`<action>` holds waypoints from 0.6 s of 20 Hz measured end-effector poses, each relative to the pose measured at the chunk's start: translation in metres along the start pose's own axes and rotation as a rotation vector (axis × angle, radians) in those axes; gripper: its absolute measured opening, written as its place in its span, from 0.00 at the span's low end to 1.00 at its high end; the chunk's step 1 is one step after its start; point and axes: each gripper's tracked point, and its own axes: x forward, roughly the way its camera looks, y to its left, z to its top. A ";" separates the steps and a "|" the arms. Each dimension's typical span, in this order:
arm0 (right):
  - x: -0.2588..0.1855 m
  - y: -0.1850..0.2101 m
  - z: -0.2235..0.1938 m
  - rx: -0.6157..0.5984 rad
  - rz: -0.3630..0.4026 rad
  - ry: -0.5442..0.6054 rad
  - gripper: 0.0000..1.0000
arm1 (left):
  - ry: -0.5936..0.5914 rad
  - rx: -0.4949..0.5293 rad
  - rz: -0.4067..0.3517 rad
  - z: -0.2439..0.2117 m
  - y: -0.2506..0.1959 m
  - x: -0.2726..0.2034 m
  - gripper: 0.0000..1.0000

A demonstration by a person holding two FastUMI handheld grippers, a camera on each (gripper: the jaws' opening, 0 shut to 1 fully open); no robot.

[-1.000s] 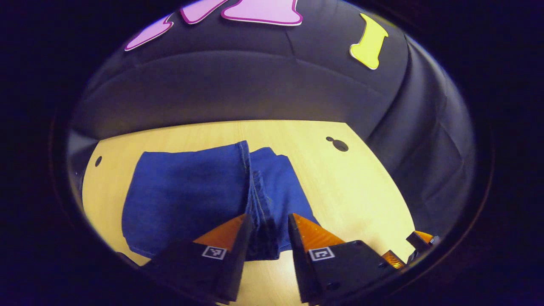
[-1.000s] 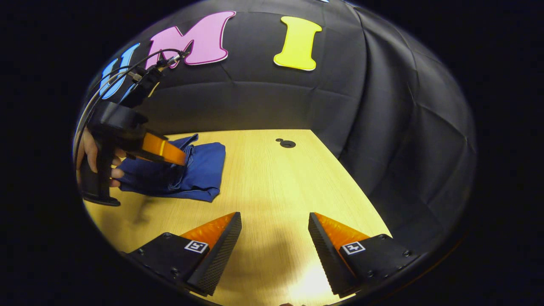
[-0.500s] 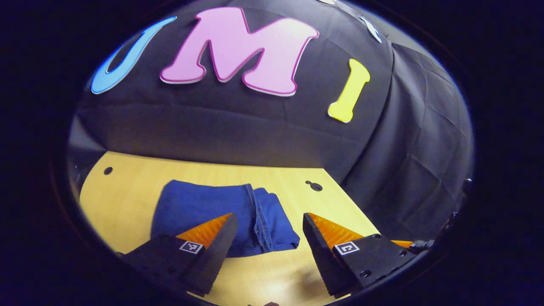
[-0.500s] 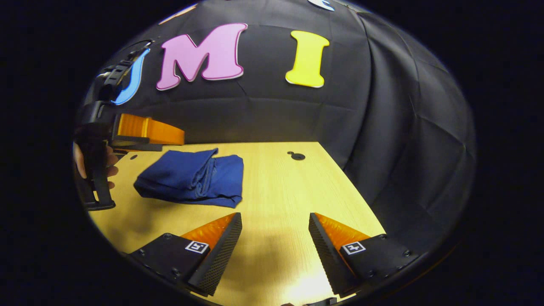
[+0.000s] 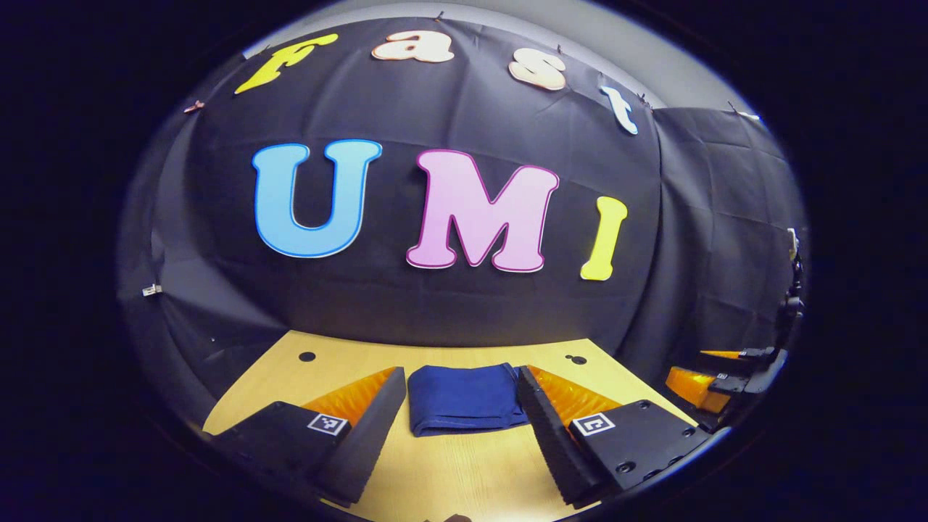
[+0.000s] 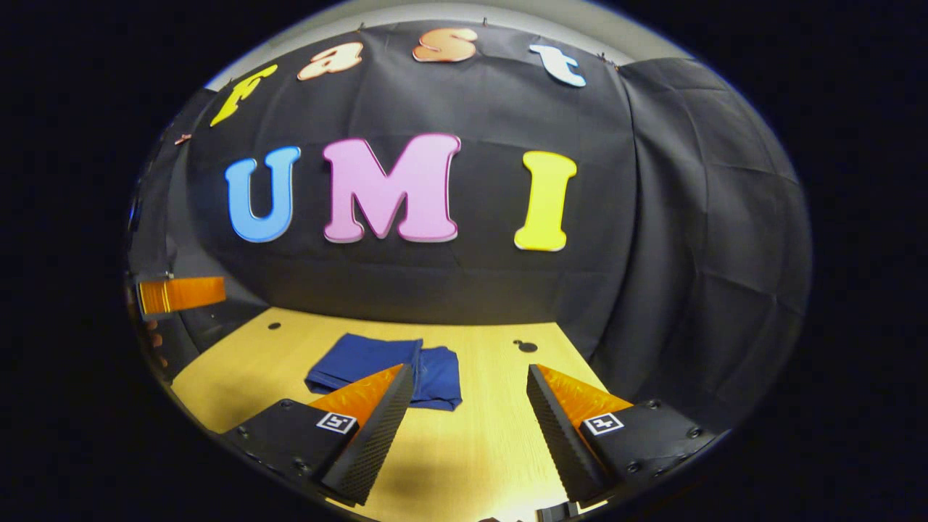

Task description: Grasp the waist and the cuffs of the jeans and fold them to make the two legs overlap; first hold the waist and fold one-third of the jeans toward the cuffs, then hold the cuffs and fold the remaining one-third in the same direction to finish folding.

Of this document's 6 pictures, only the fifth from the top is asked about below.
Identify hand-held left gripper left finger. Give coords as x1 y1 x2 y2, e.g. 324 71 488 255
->
209 366 408 508

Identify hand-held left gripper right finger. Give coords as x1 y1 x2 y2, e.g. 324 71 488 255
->
515 364 716 510

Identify blue jeans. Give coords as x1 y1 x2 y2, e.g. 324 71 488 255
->
407 362 531 439

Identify black backdrop cloth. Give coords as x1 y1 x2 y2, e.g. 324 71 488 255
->
120 17 808 430

